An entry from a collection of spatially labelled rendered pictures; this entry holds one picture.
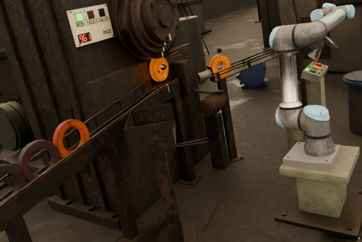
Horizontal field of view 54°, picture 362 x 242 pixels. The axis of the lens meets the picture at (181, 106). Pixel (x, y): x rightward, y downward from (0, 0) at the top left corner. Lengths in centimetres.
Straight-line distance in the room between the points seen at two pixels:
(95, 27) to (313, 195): 143
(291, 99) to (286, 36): 32
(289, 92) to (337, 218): 67
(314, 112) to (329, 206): 49
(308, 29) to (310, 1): 270
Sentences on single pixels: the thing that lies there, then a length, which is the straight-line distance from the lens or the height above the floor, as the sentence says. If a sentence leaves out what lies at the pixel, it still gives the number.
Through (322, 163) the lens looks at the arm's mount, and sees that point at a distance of 182.
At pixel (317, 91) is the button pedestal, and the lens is 246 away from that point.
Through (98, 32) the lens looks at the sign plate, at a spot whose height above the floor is 110.
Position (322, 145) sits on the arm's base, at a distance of 187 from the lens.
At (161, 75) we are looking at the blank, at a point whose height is 78.
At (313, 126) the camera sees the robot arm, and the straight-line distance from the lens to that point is 184.
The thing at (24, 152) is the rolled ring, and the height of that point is 73.
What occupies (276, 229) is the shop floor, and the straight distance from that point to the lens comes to 197.
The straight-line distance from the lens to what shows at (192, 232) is 201.
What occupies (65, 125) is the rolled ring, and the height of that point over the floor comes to 76.
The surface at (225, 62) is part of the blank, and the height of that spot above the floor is 72.
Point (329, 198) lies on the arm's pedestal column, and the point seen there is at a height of 13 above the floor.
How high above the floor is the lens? 122
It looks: 18 degrees down
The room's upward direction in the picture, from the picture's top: 11 degrees counter-clockwise
